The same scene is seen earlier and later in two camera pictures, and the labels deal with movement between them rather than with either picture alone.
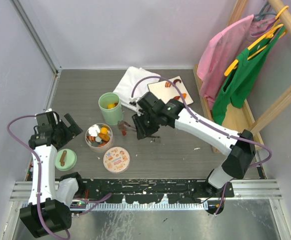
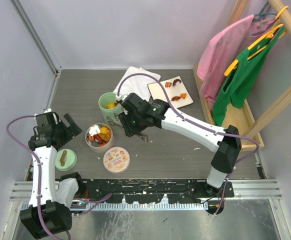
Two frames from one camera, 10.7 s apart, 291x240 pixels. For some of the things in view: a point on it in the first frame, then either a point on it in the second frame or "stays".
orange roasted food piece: x=103 y=144 stays
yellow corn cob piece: x=104 y=130 stays
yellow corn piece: x=110 y=106 stays
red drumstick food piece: x=122 y=126 to x=96 y=136
